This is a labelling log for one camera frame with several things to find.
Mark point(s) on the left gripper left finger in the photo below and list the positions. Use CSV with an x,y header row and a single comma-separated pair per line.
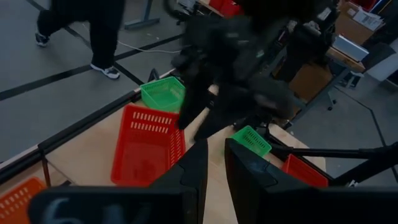
x,y
174,202

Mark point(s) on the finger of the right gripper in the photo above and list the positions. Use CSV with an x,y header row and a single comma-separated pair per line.
x,y
214,123
188,109

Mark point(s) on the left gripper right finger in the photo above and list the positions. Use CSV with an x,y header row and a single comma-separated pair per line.
x,y
264,199

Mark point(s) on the green plastic basket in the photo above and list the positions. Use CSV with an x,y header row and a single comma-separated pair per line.
x,y
250,140
161,96

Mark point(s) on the red plastic basket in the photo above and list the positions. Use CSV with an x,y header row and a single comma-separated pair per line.
x,y
146,161
301,172

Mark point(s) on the orange plastic basket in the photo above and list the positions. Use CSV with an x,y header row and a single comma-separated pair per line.
x,y
15,202

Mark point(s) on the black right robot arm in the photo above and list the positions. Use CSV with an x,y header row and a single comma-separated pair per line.
x,y
273,99

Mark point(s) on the red storage bin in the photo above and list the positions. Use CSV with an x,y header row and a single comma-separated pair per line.
x,y
228,7

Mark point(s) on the grey metal table leg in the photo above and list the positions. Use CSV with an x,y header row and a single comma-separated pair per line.
x,y
141,23

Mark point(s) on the person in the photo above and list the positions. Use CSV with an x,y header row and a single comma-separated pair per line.
x,y
102,37

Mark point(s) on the large cardboard box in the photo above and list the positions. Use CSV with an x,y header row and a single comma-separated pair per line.
x,y
348,28

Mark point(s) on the white paper sheet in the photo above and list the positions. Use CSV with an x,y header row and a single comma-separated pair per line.
x,y
368,18

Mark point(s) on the black aluminium table frame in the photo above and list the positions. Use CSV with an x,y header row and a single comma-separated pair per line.
x,y
77,126

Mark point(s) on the raised shelf with black frame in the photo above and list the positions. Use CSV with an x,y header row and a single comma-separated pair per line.
x,y
45,169

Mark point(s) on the wooden desk grey frame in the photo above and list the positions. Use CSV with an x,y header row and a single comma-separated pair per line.
x,y
345,59

